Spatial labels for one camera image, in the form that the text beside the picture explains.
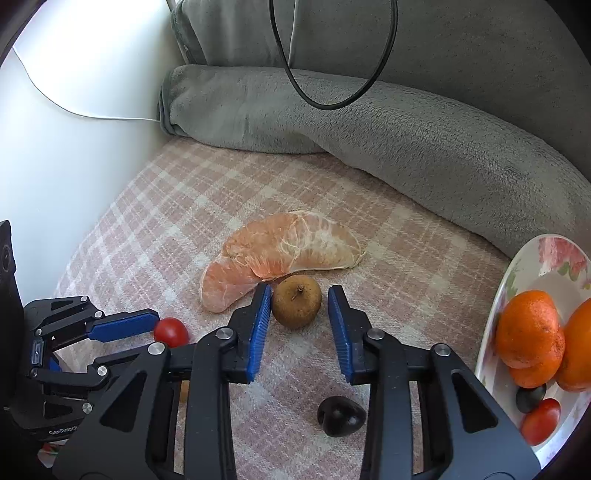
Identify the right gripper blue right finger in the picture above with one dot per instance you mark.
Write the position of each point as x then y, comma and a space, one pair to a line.
466, 433

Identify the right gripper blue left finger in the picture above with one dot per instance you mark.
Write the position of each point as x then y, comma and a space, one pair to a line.
129, 433

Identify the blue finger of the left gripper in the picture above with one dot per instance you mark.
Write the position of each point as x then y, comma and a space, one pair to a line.
111, 364
95, 325

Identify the small red cherry tomato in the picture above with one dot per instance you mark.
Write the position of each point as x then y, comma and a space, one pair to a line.
171, 332

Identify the dark plum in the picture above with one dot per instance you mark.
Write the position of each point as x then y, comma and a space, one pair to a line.
340, 416
528, 399

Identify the larger red tomato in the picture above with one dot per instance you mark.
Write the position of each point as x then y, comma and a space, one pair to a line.
539, 424

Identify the small tangerine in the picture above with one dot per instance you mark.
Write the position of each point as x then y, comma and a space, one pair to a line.
529, 333
533, 377

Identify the large orange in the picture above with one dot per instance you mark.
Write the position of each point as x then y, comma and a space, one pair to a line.
574, 374

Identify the brown longan with stem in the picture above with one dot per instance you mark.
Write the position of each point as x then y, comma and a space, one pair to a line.
296, 301

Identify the pink plaid blanket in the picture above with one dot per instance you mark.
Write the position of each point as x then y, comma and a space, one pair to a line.
422, 279

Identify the floral white ceramic plate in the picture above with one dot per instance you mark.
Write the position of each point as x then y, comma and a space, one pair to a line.
556, 265

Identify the peeled pomelo segment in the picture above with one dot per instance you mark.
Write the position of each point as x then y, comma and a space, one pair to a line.
272, 248

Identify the white cabinet side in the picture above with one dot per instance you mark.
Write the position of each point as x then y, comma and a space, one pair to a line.
79, 93

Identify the lower rolled grey blanket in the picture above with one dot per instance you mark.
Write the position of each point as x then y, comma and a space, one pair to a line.
467, 166

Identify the upper grey folded blanket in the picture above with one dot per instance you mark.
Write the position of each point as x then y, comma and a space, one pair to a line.
526, 62

